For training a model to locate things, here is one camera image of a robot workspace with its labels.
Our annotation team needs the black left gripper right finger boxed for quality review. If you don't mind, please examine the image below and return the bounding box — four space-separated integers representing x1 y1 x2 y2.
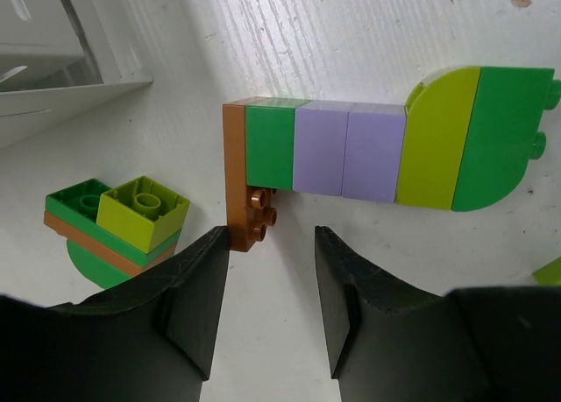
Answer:
315 226 560 401

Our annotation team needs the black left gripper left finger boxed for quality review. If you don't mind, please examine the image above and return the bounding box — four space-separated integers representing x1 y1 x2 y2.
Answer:
1 226 230 401

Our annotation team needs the brown lego plate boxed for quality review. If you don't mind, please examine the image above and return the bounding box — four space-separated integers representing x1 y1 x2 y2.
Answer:
44 211 180 277
223 96 277 252

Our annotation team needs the green square lego brick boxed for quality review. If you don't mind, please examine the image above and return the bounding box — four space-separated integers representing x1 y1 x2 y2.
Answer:
245 97 308 190

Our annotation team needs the green rounded lego brick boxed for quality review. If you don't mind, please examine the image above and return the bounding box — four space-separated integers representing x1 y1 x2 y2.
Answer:
451 67 560 212

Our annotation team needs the green rounded brick in stack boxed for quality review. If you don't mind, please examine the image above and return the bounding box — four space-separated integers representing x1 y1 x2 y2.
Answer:
66 239 131 289

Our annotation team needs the brown lego plate in stack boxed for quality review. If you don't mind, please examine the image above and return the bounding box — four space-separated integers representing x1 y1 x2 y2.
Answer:
44 211 180 277

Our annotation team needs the lime square lego brick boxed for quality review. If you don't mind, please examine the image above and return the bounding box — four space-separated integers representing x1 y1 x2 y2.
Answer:
96 176 190 253

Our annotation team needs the green rectangular lego brick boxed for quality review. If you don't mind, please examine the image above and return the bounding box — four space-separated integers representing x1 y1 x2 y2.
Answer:
46 178 182 266

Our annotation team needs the small lime lego piece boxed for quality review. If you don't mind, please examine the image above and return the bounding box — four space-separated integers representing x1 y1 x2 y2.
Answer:
532 257 561 286

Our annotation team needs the white slotted container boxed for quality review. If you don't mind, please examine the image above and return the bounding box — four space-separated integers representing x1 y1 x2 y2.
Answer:
1 0 153 147

